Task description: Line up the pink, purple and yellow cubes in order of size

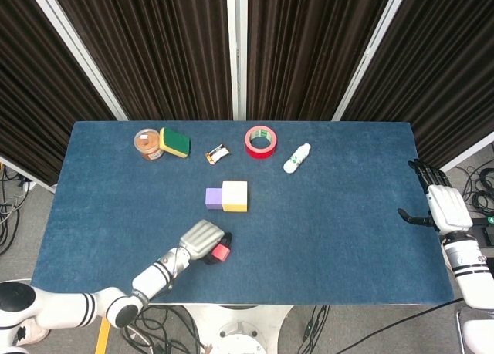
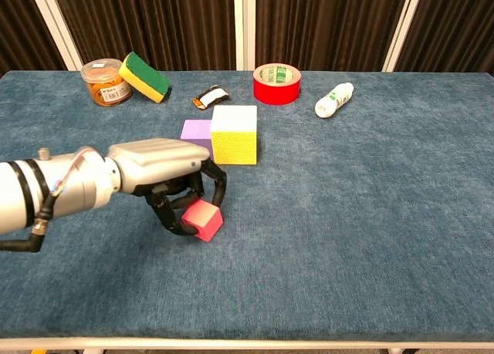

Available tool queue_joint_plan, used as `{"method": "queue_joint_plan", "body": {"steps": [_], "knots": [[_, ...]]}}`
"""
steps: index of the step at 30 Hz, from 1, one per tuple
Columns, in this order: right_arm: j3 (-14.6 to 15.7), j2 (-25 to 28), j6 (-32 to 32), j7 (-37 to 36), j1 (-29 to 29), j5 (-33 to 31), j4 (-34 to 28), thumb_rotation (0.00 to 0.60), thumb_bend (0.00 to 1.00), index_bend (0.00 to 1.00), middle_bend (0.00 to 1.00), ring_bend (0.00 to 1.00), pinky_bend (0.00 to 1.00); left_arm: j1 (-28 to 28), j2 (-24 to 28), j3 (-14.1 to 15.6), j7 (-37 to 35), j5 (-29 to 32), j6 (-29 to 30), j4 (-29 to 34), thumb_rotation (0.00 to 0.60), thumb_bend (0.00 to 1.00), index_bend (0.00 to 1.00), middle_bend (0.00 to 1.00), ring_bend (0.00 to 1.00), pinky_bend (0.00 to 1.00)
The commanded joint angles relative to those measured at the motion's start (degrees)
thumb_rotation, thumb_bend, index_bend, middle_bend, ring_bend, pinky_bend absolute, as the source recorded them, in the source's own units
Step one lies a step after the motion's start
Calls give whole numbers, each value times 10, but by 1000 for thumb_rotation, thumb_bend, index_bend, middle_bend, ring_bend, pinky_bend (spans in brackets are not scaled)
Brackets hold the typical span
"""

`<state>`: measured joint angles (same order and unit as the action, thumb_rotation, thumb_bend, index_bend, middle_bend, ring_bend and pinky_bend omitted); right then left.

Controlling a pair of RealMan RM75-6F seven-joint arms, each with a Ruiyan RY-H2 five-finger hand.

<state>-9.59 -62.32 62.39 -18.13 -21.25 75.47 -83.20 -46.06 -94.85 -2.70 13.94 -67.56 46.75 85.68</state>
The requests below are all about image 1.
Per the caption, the white plastic bottle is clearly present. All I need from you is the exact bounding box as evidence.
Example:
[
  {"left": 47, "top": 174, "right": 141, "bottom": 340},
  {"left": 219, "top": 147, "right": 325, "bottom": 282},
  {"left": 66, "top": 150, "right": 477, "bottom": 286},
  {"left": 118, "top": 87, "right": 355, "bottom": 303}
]
[{"left": 283, "top": 143, "right": 312, "bottom": 175}]

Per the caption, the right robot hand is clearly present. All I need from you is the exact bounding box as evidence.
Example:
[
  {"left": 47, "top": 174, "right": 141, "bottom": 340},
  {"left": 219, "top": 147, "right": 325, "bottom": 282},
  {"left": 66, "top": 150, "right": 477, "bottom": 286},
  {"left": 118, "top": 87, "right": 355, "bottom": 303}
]
[{"left": 398, "top": 158, "right": 474, "bottom": 234}]

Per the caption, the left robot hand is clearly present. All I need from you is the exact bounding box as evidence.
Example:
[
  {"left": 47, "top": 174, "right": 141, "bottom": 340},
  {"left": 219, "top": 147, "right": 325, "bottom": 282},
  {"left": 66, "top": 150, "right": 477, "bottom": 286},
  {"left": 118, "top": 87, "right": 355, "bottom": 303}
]
[{"left": 179, "top": 219, "right": 233, "bottom": 266}]

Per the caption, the red tape roll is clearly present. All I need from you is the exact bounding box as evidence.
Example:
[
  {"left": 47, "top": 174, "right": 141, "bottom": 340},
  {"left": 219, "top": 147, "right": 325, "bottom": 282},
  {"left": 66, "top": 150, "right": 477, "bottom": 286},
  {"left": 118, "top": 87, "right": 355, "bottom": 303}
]
[{"left": 244, "top": 125, "right": 278, "bottom": 160}]

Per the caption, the yellow and white cube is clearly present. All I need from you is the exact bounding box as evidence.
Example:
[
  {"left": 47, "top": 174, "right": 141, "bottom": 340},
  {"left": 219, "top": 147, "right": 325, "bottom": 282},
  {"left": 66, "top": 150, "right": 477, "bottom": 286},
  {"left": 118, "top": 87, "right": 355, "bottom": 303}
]
[{"left": 222, "top": 180, "right": 249, "bottom": 213}]

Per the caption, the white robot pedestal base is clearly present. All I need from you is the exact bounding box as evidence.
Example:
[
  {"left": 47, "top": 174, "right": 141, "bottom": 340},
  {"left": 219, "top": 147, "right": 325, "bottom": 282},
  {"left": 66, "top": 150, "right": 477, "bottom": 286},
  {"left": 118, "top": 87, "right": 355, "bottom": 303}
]
[{"left": 181, "top": 304, "right": 294, "bottom": 354}]

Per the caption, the white partition post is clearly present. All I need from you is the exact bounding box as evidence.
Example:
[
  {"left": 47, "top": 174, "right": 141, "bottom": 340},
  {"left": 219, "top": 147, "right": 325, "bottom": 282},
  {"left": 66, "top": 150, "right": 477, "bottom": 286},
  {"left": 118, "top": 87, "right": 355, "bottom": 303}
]
[
  {"left": 330, "top": 0, "right": 413, "bottom": 122},
  {"left": 225, "top": 0, "right": 249, "bottom": 122},
  {"left": 25, "top": 0, "right": 129, "bottom": 122}
]

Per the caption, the black cable with green light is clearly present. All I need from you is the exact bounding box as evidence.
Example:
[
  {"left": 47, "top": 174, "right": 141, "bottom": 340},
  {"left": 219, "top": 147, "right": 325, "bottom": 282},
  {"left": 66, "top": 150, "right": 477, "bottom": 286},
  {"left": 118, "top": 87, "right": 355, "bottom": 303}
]
[{"left": 300, "top": 305, "right": 331, "bottom": 354}]

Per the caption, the yellow floor tape strip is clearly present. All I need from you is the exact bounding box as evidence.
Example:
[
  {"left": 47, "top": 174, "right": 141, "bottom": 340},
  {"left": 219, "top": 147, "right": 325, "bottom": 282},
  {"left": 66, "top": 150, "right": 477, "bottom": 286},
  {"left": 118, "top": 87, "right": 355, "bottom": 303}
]
[{"left": 94, "top": 318, "right": 113, "bottom": 354}]

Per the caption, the small red cube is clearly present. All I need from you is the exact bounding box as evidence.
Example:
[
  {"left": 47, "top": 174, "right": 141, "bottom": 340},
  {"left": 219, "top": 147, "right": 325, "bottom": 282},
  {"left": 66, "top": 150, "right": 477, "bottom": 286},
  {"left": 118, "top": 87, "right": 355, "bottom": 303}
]
[{"left": 211, "top": 244, "right": 232, "bottom": 262}]

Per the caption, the black floor cable tangle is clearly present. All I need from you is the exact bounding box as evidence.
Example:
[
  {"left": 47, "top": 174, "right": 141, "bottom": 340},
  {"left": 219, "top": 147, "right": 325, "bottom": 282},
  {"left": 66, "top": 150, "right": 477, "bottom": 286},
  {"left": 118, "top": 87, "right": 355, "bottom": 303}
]
[
  {"left": 123, "top": 305, "right": 208, "bottom": 354},
  {"left": 447, "top": 164, "right": 494, "bottom": 221},
  {"left": 0, "top": 164, "right": 31, "bottom": 255}
]

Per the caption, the purple foam cube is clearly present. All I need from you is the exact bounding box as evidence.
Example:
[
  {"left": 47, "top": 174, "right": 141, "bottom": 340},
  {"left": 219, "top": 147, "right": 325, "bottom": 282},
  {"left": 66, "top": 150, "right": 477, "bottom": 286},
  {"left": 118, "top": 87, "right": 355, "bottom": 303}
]
[{"left": 205, "top": 187, "right": 224, "bottom": 210}]

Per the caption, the small battery-like object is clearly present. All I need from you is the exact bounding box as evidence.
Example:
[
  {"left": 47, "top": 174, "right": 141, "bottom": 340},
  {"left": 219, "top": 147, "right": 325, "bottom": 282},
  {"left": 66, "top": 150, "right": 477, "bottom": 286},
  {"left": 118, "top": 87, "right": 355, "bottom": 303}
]
[{"left": 205, "top": 143, "right": 231, "bottom": 165}]

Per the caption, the dark pleated partition panel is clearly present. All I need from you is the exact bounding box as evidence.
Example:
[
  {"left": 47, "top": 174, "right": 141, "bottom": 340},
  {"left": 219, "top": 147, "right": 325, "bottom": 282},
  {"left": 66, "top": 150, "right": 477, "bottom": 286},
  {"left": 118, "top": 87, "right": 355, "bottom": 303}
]
[
  {"left": 0, "top": 0, "right": 119, "bottom": 193},
  {"left": 246, "top": 0, "right": 395, "bottom": 122},
  {"left": 48, "top": 0, "right": 233, "bottom": 121},
  {"left": 339, "top": 0, "right": 494, "bottom": 185}
]

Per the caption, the pale pink shoe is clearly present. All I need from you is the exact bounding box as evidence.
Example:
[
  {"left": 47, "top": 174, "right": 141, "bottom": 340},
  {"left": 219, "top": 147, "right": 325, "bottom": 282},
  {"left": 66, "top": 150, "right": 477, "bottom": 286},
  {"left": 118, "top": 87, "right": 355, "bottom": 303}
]
[{"left": 17, "top": 326, "right": 52, "bottom": 347}]

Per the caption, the blue table mat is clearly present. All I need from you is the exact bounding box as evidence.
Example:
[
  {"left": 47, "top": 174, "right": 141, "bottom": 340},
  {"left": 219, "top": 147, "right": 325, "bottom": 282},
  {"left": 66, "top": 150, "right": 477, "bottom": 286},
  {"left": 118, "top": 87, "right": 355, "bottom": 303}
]
[{"left": 29, "top": 120, "right": 456, "bottom": 307}]

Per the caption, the green and yellow sponge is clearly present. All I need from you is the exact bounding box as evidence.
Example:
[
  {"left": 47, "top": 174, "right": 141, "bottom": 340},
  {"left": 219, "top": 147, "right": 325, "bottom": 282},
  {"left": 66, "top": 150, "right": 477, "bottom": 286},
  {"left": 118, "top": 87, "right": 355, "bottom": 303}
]
[{"left": 158, "top": 126, "right": 192, "bottom": 160}]

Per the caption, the clear jar with orange contents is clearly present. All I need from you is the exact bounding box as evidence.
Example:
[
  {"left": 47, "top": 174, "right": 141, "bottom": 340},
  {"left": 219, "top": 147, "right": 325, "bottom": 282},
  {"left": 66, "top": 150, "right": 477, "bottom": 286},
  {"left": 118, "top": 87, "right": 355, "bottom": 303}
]
[{"left": 134, "top": 127, "right": 162, "bottom": 162}]

